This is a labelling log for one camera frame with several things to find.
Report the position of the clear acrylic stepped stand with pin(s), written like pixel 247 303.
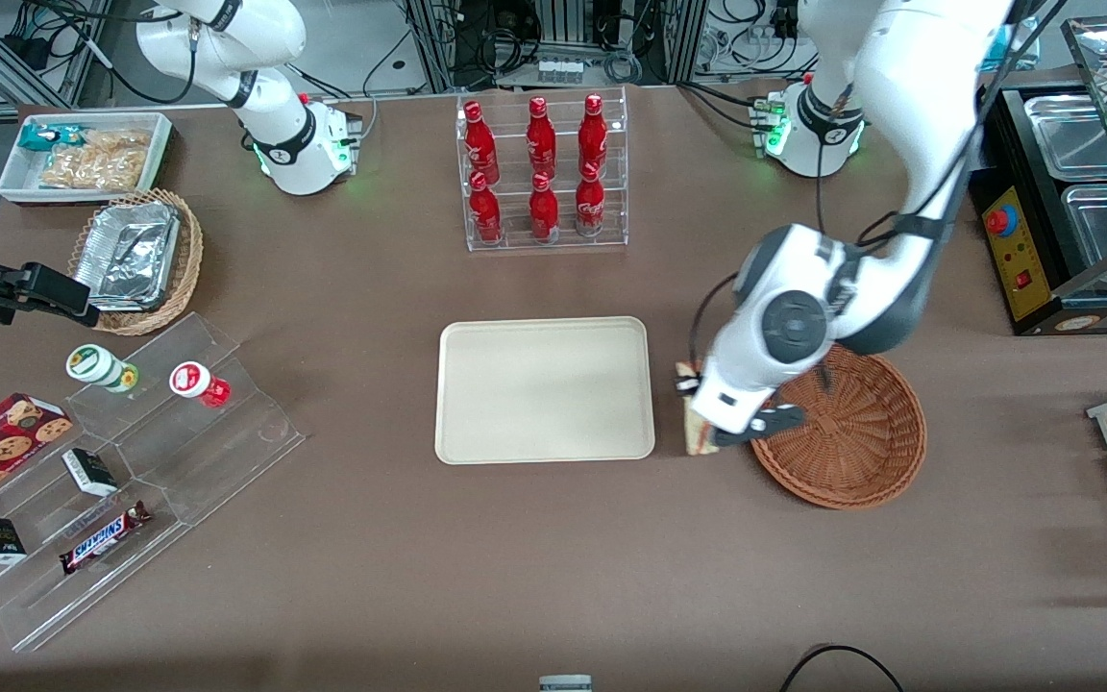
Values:
pixel 236 452
pixel 35 601

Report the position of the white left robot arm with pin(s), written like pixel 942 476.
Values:
pixel 909 96

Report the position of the clear bag of crackers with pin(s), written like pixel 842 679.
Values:
pixel 97 163

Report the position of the black food warmer machine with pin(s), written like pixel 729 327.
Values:
pixel 1022 255

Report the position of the round brown wicker basket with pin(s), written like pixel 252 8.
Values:
pixel 851 447

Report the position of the green lid yogurt cup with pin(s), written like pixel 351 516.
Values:
pixel 92 363

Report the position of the red emergency button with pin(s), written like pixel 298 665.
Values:
pixel 1000 221

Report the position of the triangular sandwich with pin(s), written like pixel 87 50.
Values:
pixel 698 425

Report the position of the small grey device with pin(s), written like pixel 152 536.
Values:
pixel 565 683

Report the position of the white connector strip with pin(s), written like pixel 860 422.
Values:
pixel 559 70

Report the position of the teal plastic bag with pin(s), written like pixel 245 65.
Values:
pixel 1011 43

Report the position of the beige rectangular tray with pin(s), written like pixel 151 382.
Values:
pixel 544 389

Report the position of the clear acrylic bottle rack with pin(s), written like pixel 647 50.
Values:
pixel 515 240

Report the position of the teal snack packet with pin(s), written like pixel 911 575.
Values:
pixel 44 136

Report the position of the red lid yogurt cup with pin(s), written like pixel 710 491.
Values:
pixel 193 380

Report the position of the white rectangular bin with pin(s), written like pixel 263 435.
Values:
pixel 15 183

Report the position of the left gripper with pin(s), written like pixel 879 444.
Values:
pixel 684 384

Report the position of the aluminium foil container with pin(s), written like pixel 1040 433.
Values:
pixel 126 255

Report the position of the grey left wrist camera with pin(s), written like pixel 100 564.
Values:
pixel 686 386

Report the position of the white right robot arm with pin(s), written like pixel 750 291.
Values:
pixel 275 135

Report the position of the snickers chocolate bar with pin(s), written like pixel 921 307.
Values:
pixel 102 540

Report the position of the oval light wicker basket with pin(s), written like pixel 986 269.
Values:
pixel 190 255

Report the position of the red cola bottle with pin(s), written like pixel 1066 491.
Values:
pixel 590 206
pixel 544 211
pixel 480 149
pixel 593 139
pixel 486 213
pixel 541 139

